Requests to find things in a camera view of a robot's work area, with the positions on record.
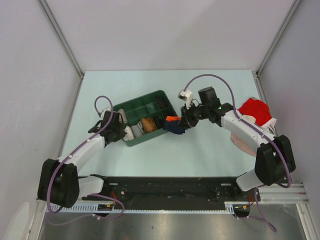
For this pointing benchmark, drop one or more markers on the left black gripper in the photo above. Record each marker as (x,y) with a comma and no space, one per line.
(121,134)

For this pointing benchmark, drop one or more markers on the green compartment organizer tray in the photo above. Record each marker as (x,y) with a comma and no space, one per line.
(145,106)

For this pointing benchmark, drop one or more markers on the white rolled cloth in tray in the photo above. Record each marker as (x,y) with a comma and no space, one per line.
(129,135)

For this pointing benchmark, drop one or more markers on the navy orange underwear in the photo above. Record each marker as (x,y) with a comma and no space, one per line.
(171,125)

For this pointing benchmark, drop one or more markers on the beige rolled cloth in tray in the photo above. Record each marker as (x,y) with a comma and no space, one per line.
(122,116)

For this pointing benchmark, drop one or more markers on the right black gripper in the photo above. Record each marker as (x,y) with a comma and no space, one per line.
(186,114)

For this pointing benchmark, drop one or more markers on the grey rolled cloth in tray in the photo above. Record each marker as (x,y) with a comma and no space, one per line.
(138,130)

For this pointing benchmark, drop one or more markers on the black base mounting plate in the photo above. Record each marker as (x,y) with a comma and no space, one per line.
(217,189)

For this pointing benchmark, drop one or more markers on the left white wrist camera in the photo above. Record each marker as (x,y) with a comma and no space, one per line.
(107,109)

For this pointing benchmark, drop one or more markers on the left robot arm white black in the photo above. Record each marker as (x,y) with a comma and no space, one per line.
(59,182)

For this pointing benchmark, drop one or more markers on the black rolled cloth back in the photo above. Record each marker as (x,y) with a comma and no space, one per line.
(161,102)

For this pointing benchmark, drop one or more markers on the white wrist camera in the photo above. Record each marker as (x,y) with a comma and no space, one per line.
(187,97)
(107,109)

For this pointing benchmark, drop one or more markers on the orange rolled cloth in tray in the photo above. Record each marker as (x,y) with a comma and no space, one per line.
(149,125)

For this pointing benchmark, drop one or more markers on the aluminium frame rail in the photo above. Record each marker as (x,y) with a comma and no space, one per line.
(274,193)

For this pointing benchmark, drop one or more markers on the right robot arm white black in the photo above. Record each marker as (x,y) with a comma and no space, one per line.
(274,156)

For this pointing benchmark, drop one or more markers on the slotted cable duct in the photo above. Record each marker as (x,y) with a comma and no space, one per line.
(91,207)

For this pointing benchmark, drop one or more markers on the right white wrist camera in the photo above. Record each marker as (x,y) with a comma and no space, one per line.
(187,97)

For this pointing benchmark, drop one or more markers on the red white underwear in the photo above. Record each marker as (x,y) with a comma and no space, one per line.
(260,111)

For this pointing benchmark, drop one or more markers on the pink underwear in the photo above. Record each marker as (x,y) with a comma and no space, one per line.
(239,143)

